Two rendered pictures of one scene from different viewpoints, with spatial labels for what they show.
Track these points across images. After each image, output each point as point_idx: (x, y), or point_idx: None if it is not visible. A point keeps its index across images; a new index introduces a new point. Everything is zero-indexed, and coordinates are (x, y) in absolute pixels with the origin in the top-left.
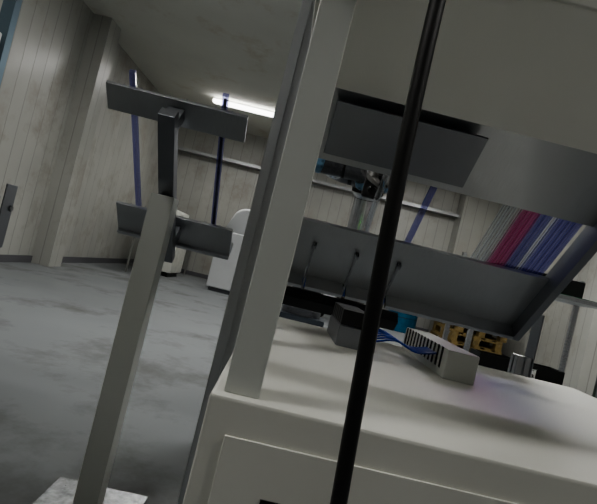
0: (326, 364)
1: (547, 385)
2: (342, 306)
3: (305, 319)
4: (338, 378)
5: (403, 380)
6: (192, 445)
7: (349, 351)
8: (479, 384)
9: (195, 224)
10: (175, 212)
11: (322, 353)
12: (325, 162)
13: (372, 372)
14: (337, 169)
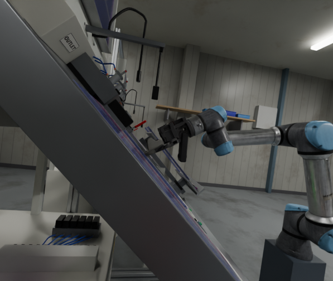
0: (5, 223)
1: None
2: (75, 215)
3: (280, 253)
4: None
5: None
6: None
7: (44, 232)
8: None
9: (183, 178)
10: (163, 173)
11: (28, 224)
12: (202, 141)
13: None
14: (206, 144)
